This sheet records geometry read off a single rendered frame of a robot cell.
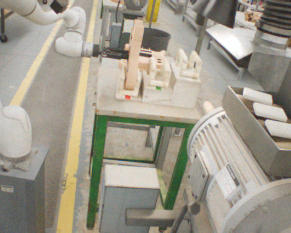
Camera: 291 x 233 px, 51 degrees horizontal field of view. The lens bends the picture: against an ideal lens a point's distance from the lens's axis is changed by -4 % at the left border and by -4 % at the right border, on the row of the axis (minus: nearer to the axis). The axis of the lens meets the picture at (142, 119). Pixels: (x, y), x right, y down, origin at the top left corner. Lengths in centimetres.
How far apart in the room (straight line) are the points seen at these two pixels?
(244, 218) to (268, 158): 12
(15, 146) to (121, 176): 73
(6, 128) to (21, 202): 40
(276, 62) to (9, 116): 111
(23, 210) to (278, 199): 133
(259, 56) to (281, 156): 34
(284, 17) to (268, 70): 15
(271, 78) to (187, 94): 95
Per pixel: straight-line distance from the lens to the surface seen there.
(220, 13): 91
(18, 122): 149
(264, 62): 88
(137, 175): 94
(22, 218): 177
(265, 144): 65
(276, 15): 93
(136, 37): 164
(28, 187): 161
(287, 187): 65
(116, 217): 98
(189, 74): 179
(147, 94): 178
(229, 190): 68
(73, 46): 179
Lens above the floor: 171
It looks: 29 degrees down
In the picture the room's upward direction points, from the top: 11 degrees clockwise
